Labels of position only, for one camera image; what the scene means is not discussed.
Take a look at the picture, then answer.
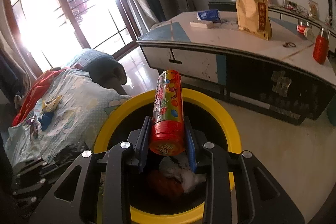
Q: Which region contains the colourful candy tube red cap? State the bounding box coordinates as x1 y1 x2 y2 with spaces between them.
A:
150 70 185 156

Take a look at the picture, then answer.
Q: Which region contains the white crumpled tissue trash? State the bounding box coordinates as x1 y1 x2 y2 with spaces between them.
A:
159 153 206 193

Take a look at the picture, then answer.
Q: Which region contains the yellow rimmed trash bin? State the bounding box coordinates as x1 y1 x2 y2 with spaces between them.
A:
93 88 242 223

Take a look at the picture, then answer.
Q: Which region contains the red wrapper in bin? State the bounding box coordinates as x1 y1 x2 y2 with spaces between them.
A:
150 170 184 198

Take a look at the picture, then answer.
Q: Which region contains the light blue cartoon bedsheet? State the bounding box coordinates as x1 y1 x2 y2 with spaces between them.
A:
5 68 130 166

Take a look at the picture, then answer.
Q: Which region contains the teal quilted cushion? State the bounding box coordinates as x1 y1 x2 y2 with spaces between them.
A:
67 48 127 88

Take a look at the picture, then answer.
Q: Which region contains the purple shiny wrapper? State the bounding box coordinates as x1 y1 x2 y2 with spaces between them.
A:
26 115 38 140

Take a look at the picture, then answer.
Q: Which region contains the blue crumpled wrapper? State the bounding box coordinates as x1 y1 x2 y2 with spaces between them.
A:
38 112 54 131

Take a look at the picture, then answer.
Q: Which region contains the yellow crumpled wrapper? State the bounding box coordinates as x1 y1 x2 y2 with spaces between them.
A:
42 96 62 113

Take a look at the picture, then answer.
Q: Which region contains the red floral blanket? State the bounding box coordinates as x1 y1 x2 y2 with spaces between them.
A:
12 68 68 127

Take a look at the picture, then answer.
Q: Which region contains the coffee table with drawers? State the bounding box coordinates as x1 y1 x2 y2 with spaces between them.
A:
137 12 335 125

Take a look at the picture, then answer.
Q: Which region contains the white flat box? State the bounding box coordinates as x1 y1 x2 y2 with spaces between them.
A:
190 20 214 29

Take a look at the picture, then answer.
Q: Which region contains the blue tissue pack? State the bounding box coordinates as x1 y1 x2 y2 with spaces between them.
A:
197 9 221 23

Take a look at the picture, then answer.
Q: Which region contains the brown framed glass door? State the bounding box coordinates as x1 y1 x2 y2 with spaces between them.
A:
3 0 139 76

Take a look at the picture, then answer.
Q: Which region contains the tan paper bag red label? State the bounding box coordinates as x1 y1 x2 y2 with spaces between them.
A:
236 0 272 40

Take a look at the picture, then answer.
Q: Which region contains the red thermos bottle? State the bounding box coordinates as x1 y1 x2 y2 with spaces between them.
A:
313 27 330 65

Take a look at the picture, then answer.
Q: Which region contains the red white can lying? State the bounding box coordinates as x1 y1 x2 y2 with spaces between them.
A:
297 24 314 41

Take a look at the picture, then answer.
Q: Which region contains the black white tv cabinet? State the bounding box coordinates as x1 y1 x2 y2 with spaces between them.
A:
209 0 335 55

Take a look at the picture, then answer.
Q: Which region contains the steel bowl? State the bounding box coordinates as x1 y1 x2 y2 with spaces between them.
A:
298 19 310 28

